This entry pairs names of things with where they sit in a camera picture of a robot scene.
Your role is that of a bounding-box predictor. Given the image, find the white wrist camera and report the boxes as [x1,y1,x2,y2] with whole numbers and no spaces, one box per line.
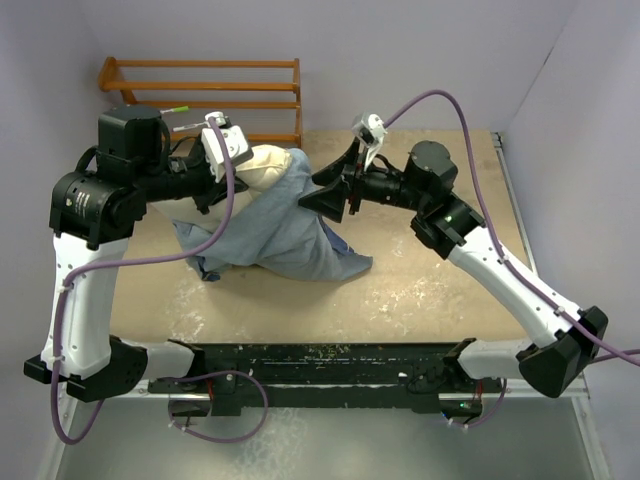
[351,113,387,171]
[200,111,253,183]

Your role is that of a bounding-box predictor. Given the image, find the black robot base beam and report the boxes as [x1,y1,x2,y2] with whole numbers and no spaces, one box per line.
[149,342,501,417]

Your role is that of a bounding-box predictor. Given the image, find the aluminium table edge rail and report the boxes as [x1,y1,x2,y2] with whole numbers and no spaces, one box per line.
[491,132,598,398]

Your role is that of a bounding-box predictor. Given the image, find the pink capped marker pen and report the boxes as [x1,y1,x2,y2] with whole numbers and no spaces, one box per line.
[172,121,209,133]

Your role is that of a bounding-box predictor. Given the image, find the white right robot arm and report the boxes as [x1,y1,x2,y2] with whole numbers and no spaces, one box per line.
[298,141,608,398]

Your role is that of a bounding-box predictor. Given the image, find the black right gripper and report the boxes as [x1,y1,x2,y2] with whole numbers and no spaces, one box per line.
[299,136,428,223]

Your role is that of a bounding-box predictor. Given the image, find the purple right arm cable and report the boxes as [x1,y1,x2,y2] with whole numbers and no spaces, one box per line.
[384,89,640,364]

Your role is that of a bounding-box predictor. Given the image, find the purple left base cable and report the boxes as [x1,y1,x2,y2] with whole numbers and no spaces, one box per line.
[167,369,271,444]

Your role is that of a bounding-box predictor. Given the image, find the blue pillowcase with yellow drawings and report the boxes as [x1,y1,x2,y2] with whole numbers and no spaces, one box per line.
[186,145,373,282]

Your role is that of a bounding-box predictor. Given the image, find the orange wooden shelf rack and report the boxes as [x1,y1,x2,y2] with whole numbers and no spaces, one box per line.
[97,56,303,147]

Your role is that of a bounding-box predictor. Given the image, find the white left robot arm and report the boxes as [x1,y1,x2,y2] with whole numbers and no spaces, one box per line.
[23,104,253,402]

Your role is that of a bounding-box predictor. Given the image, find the green capped marker pen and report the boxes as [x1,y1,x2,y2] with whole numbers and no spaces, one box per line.
[159,106,190,115]

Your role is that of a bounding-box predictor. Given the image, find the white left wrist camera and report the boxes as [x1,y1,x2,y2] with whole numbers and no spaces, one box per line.
[200,111,253,183]

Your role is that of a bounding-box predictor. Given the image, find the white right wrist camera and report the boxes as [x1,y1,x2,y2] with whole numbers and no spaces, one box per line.
[351,113,387,171]

